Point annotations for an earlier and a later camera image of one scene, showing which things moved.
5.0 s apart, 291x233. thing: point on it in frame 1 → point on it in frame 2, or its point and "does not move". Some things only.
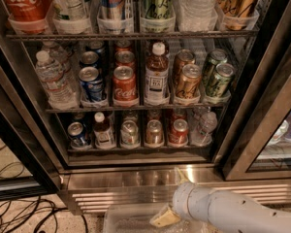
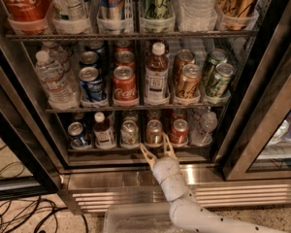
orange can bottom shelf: x=178 y=136 does not move
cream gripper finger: x=183 y=177 → x=168 y=149
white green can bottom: x=129 y=133 does not move
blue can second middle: x=89 y=58 does not move
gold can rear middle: x=182 y=57 does not move
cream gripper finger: x=166 y=218 → x=151 y=158
